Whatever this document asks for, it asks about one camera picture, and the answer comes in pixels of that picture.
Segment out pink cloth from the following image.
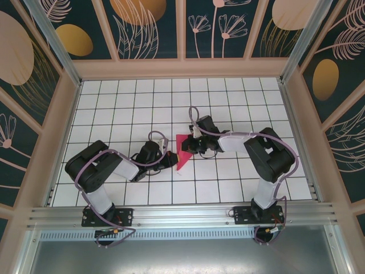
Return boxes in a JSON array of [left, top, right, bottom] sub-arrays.
[[174, 133, 194, 171]]

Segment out grey metal sheet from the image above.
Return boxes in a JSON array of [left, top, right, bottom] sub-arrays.
[[13, 239, 353, 274]]

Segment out aluminium mounting rail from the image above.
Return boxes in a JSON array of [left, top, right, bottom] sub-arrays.
[[27, 202, 340, 229]]

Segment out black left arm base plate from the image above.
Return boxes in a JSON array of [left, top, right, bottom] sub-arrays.
[[82, 207, 134, 228]]

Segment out slotted metal cable duct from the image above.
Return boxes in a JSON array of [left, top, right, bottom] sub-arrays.
[[39, 230, 257, 242]]

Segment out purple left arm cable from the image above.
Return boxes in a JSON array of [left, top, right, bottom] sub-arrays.
[[74, 130, 169, 248]]

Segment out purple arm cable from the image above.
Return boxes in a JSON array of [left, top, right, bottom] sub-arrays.
[[74, 130, 169, 248], [189, 106, 301, 247]]

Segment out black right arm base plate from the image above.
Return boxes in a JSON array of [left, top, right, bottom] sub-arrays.
[[233, 205, 285, 225]]

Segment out orange yellow connector wires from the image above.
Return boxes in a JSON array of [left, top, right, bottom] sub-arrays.
[[265, 219, 286, 235], [95, 227, 122, 237]]

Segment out aluminium table side rail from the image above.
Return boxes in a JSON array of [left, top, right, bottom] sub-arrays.
[[44, 81, 84, 207], [278, 79, 323, 202]]

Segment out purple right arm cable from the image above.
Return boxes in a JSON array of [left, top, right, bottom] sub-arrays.
[[189, 106, 301, 247]]

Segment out aluminium frame post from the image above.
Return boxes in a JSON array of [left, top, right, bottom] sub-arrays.
[[279, 0, 334, 84], [23, 0, 84, 87]]

